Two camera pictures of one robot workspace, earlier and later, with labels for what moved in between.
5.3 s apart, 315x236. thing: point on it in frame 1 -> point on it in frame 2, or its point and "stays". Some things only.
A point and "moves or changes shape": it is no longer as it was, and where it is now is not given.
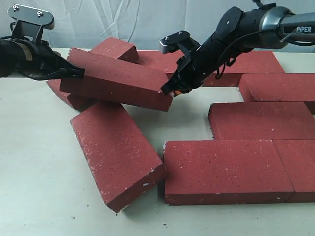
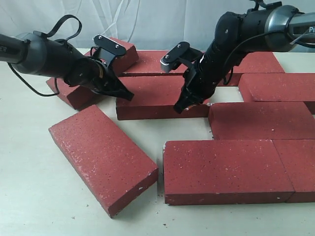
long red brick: [112, 79] -> [154, 98]
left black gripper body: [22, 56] -> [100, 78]
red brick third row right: [277, 120] stays
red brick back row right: [250, 62] stays
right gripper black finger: [175, 83] -> [185, 101]
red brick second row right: [261, 87] stays
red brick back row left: [165, 62] stays
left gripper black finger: [65, 72] -> [112, 86]
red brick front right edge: [298, 156] stays
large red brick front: [220, 172] stays
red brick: [112, 47] stays
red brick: [123, 160] moves or changes shape
